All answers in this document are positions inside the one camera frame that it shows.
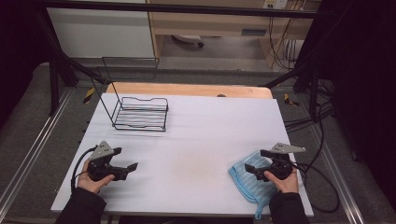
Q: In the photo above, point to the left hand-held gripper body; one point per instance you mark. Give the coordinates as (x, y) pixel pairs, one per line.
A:
(100, 151)

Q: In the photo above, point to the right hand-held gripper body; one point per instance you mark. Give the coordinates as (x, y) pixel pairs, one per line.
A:
(281, 166)

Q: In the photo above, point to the blue striped cloth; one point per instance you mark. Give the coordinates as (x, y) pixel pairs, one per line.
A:
(249, 186)

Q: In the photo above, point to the person's right hand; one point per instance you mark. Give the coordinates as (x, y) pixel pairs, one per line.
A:
(288, 185)

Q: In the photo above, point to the person's left hand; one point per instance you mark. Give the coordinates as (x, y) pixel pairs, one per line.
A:
(91, 185)

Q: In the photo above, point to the yellow black tape piece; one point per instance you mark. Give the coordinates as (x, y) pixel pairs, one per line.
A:
(89, 95)
(290, 100)

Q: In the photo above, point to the white table cover sheet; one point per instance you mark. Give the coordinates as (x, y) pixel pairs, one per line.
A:
(193, 149)

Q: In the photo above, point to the wooden table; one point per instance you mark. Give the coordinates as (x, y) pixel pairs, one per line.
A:
(186, 89)

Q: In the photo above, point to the black curtain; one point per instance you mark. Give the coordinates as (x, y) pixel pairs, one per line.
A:
(364, 93)

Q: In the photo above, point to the white cabinet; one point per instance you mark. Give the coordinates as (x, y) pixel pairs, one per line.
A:
(102, 31)

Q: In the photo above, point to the light wooden desk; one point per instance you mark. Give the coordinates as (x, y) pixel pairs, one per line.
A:
(218, 23)

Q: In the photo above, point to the aluminium floor rail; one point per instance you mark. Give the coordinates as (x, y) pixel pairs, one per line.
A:
(34, 140)
(339, 177)

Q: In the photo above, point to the black slanted frame strut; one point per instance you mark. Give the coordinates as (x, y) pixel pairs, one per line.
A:
(299, 73)
(59, 62)

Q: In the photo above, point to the white wall socket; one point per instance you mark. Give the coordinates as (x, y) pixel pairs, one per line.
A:
(275, 3)

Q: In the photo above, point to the black horizontal frame bar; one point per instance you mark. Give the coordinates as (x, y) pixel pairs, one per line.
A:
(186, 8)

